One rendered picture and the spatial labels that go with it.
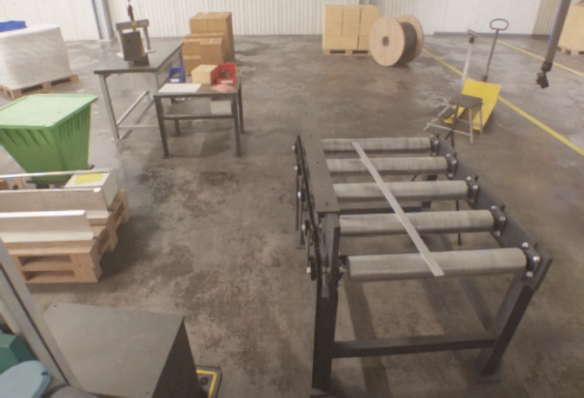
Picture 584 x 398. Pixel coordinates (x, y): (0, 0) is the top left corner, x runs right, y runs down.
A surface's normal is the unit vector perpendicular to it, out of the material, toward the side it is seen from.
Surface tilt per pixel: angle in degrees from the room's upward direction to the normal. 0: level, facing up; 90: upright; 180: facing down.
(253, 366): 0
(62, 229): 90
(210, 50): 90
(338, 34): 90
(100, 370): 0
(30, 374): 7
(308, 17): 90
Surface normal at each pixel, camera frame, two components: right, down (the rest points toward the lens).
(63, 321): 0.00, -0.86
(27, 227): 0.07, 0.51
